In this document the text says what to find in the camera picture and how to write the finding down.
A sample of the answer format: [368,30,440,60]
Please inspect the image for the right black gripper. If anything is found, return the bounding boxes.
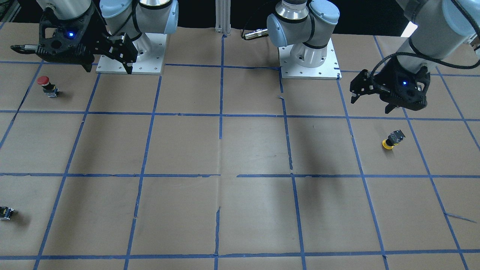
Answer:
[10,7,138,75]

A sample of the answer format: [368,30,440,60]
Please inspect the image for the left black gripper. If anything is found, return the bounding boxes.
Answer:
[349,56,431,114]

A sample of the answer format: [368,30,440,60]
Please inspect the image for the yellow push button switch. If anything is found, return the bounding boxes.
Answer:
[382,130,405,149]

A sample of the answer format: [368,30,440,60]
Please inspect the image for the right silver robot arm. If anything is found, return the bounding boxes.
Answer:
[11,0,179,75]

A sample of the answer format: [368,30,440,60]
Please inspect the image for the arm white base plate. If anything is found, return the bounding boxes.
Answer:
[96,33,169,75]
[278,39,342,80]

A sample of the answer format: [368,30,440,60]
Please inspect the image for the red push button switch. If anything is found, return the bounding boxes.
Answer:
[36,76,59,98]

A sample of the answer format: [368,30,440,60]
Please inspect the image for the aluminium frame post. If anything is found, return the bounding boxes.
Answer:
[215,0,231,36]

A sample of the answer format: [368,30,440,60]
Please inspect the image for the green push button switch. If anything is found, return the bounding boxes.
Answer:
[0,206,15,221]

